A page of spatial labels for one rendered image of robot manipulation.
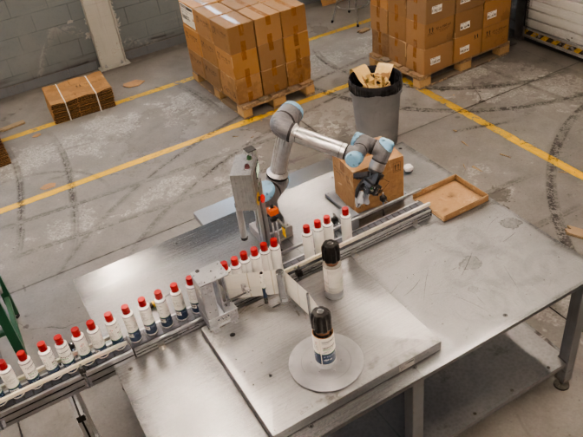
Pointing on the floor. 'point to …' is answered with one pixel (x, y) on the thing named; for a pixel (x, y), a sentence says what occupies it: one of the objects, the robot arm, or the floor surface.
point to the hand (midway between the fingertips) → (357, 204)
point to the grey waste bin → (377, 115)
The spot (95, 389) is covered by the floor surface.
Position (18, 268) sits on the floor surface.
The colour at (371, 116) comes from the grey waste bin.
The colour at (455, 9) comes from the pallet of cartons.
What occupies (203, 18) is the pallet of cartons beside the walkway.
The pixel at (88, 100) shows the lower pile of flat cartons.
